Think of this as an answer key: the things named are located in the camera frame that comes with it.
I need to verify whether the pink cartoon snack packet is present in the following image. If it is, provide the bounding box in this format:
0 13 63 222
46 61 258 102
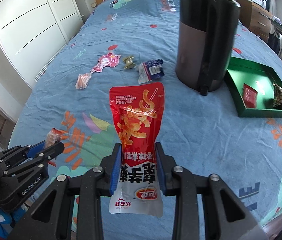
90 51 121 73

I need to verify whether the blue patterned bed sheet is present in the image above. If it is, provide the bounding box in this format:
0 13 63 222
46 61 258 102
10 0 282 225

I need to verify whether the dark hanging bag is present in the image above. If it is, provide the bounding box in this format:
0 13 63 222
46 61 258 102
267 31 281 55

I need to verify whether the green tray box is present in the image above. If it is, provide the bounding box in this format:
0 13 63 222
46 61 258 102
224 57 282 118

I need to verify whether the blue and white snack bag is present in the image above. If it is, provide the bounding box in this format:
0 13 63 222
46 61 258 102
136 59 164 84

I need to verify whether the olive green candy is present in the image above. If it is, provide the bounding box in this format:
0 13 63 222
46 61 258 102
122 56 136 69

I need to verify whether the pink striped snack packet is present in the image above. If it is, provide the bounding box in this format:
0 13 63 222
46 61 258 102
75 73 92 89

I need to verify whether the red and white chip bag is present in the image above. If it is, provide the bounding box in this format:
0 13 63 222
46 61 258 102
109 82 165 217

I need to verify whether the wooden drawer cabinet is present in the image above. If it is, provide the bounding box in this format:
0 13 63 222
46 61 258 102
236 0 272 43

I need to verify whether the white wardrobe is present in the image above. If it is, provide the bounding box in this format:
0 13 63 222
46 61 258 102
0 0 83 88

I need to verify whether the dark red snack packet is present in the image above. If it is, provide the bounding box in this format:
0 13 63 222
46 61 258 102
242 83 258 108

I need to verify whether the brown chocolate snack wrapper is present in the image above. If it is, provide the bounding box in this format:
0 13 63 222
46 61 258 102
273 83 282 109

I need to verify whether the black and bronze kettle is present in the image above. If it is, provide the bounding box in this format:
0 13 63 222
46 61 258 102
175 0 240 96

